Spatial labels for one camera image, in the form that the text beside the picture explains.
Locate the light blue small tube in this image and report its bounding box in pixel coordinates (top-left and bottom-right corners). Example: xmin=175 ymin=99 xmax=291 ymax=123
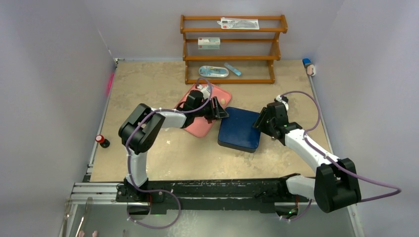
xmin=224 ymin=63 xmax=242 ymax=76

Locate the red black button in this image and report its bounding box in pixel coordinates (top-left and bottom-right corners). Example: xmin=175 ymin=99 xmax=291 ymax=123
xmin=95 ymin=134 xmax=110 ymax=148

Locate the pink plastic tray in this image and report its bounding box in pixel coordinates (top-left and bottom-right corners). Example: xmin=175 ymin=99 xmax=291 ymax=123
xmin=179 ymin=82 xmax=232 ymax=138

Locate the white green small box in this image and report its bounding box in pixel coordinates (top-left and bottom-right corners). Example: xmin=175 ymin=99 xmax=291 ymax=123
xmin=198 ymin=38 xmax=221 ymax=50

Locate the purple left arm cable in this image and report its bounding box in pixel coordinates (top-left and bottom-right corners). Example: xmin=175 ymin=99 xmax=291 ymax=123
xmin=125 ymin=78 xmax=213 ymax=230

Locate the light blue oval package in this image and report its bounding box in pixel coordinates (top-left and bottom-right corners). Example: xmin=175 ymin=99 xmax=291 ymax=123
xmin=199 ymin=66 xmax=229 ymax=78

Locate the wooden shelf rack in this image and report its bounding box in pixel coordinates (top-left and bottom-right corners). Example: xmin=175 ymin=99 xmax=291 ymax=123
xmin=180 ymin=14 xmax=289 ymax=84

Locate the dark blue tin lid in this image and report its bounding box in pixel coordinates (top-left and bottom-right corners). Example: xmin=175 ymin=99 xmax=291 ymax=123
xmin=217 ymin=107 xmax=260 ymax=139

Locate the blue chocolate tin box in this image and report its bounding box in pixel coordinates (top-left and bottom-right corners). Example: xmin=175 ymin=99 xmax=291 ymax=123
xmin=217 ymin=137 xmax=260 ymax=153

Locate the blue white corner device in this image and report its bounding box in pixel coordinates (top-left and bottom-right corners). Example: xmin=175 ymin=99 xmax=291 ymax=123
xmin=302 ymin=58 xmax=316 ymax=77

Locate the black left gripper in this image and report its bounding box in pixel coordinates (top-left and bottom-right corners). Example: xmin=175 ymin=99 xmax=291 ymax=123
xmin=193 ymin=97 xmax=228 ymax=121

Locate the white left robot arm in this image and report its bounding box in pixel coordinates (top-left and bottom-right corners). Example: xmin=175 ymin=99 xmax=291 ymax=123
xmin=118 ymin=90 xmax=229 ymax=202

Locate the white packaged item top shelf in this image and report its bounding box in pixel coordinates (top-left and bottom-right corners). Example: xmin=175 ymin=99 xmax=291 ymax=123
xmin=217 ymin=17 xmax=259 ymax=30

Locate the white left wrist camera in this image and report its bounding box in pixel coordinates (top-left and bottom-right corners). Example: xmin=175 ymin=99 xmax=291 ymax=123
xmin=195 ymin=84 xmax=211 ymax=99

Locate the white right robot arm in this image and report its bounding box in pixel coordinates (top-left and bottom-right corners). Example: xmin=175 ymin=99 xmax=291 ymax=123
xmin=252 ymin=102 xmax=362 ymax=213

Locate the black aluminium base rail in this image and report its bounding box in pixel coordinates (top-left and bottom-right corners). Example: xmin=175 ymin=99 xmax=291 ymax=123
xmin=71 ymin=176 xmax=309 ymax=214

